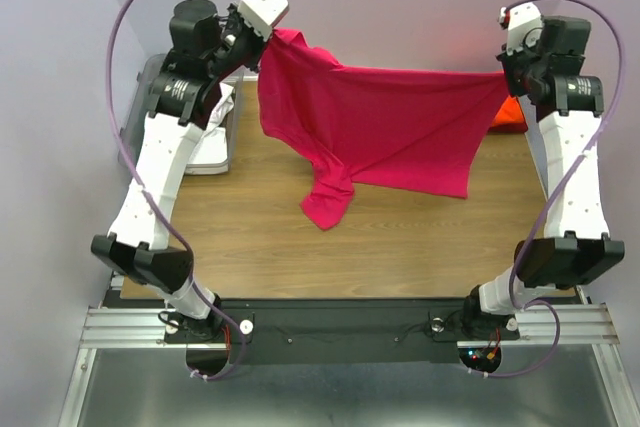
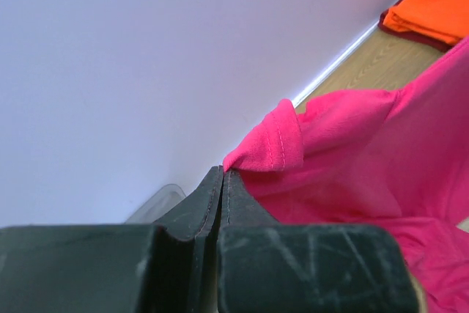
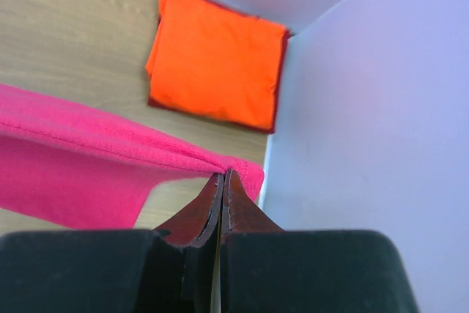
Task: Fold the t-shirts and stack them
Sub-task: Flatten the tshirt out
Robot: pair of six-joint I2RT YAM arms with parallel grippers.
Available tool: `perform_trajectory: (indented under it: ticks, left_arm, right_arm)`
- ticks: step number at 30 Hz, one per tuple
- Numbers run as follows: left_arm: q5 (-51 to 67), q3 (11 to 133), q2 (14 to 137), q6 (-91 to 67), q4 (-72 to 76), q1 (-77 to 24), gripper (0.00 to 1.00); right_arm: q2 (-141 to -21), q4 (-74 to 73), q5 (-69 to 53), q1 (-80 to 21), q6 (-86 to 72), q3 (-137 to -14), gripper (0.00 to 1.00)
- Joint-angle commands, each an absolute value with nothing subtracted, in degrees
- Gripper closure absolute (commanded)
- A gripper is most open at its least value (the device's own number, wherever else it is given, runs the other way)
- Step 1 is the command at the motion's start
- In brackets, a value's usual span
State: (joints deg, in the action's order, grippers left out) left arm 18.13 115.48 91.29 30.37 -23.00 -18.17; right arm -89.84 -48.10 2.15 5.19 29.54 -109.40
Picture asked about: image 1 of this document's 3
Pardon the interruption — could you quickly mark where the pink t shirt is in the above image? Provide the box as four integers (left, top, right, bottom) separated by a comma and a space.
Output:
258, 29, 512, 230

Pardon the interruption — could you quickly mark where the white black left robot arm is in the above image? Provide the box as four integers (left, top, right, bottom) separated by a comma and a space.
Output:
91, 0, 289, 341

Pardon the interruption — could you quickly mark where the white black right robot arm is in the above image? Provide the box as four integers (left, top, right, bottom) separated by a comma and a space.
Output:
459, 9, 625, 338

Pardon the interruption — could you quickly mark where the dark red folded t shirt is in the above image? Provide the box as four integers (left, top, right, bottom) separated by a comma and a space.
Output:
489, 122, 528, 134

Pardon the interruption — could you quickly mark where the white t shirt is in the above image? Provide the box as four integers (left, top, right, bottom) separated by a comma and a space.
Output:
185, 84, 235, 176

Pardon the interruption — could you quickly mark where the clear plastic bin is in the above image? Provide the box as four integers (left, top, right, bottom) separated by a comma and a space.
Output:
120, 54, 245, 170

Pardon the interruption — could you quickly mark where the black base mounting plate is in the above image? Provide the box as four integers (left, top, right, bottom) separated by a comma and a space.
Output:
163, 299, 522, 367

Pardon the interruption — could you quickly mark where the small electronics board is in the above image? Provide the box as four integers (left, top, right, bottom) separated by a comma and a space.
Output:
465, 347, 501, 367

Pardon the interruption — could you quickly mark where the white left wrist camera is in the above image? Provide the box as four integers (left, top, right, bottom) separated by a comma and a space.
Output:
237, 0, 289, 41

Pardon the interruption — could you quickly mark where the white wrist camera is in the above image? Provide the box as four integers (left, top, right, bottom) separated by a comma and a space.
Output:
237, 0, 289, 41
498, 2, 543, 56

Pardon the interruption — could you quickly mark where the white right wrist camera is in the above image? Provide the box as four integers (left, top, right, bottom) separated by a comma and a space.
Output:
498, 2, 543, 56

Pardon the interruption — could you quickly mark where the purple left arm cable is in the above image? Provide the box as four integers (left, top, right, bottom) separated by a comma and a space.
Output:
108, 0, 257, 382

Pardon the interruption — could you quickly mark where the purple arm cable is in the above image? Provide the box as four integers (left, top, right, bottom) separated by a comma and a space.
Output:
108, 0, 257, 382
464, 0, 627, 381

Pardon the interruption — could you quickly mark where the aluminium frame rail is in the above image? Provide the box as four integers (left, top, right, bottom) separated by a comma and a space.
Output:
80, 304, 619, 349

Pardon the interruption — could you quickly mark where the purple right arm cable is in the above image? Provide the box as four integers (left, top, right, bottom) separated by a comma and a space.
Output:
464, 0, 627, 381

